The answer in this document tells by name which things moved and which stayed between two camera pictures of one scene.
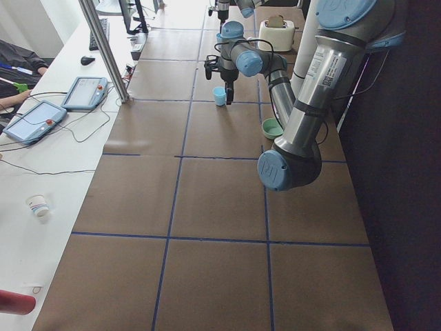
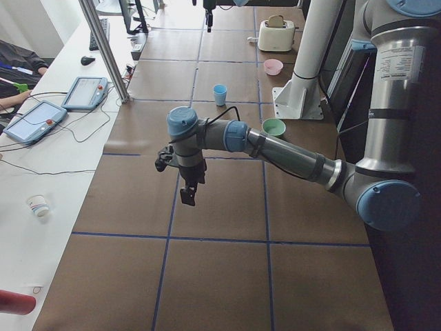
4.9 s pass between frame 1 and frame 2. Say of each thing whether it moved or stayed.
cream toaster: stayed
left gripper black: moved
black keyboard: stayed
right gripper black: moved
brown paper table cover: stayed
